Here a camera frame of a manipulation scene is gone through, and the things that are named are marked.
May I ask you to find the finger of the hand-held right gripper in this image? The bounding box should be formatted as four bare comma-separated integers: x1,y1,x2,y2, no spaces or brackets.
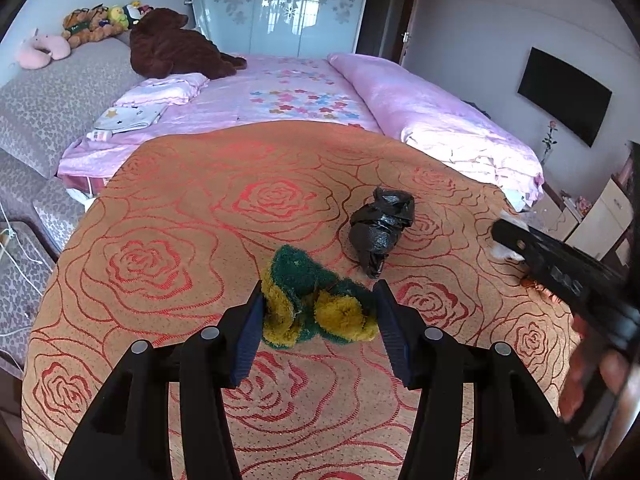
490,217,548,281

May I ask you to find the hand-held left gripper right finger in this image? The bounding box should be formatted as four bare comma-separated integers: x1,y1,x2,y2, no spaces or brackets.
372,280,586,480

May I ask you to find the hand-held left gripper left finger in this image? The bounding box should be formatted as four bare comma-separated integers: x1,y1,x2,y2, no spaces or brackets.
55,280,266,480

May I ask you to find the white tissue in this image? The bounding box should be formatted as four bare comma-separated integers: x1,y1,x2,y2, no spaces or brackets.
492,210,531,263

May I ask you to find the green yellow scouring sponge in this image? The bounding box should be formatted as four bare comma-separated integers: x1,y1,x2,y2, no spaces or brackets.
259,244,381,348

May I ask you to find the person's right hand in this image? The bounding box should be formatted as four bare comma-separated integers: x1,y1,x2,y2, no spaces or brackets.
559,312,628,423

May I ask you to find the small bedside cabinet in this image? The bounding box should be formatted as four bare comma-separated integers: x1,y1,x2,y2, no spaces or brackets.
532,185,583,241

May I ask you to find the white cabinet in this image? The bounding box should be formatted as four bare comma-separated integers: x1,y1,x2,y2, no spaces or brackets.
570,175,633,261

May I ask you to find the orange rose-print cloth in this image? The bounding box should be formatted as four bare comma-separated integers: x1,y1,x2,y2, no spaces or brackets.
21,121,576,480

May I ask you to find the balled black plastic bag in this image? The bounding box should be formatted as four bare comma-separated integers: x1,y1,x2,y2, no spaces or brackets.
349,186,417,280

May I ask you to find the artificial rose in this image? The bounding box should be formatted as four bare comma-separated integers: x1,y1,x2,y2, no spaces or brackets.
540,120,558,163

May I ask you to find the folded pink quilt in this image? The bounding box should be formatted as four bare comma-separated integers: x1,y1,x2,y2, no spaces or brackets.
327,52,545,206

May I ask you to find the grey patterned bedside bench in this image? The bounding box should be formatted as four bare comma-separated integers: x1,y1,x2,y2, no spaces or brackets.
0,150,86,376

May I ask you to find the white star-print cloth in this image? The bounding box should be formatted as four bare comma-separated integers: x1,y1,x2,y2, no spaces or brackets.
94,104,170,134

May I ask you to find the pink floral bedsheet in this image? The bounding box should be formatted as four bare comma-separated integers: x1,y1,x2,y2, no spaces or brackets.
57,54,545,211

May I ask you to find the brown door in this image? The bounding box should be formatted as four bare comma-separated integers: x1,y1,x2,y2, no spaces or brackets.
357,0,418,66

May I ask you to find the pink pillow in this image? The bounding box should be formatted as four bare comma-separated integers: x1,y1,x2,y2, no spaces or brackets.
116,72,210,107

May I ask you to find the large brown teddy bear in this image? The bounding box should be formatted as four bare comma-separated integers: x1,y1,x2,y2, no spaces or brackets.
130,8,248,81

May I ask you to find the grey patterned headboard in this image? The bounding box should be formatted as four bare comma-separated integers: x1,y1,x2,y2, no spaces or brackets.
0,37,146,178

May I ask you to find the flower-print glass wardrobe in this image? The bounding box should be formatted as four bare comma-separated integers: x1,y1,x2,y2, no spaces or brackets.
200,0,373,58

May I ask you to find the penguin plush toy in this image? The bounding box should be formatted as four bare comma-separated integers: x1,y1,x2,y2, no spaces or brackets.
122,1,146,28

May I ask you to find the brown plush toy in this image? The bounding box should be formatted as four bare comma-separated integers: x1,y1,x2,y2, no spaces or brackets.
62,7,126,50

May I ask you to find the pink plush toy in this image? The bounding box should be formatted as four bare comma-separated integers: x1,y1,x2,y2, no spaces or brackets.
19,29,72,70

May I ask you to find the black wall television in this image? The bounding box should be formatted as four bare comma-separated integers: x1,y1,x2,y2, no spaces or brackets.
517,46,613,148

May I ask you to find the white cable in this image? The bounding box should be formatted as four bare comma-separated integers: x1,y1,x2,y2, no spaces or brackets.
0,205,43,266

